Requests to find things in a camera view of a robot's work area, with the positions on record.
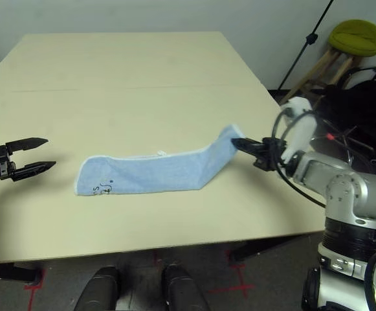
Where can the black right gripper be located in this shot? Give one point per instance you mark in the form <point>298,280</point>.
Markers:
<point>272,155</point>

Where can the light blue towel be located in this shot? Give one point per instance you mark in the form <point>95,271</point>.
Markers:
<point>149,175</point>

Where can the black office chair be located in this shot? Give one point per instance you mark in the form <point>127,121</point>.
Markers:
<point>359,110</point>

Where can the black tripod stand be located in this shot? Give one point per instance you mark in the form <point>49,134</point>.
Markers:
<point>310,38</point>

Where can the wooden stool green cushion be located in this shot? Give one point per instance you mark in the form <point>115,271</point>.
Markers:
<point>356,35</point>

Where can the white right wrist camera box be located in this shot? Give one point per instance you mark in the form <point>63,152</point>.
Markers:
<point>301,129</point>

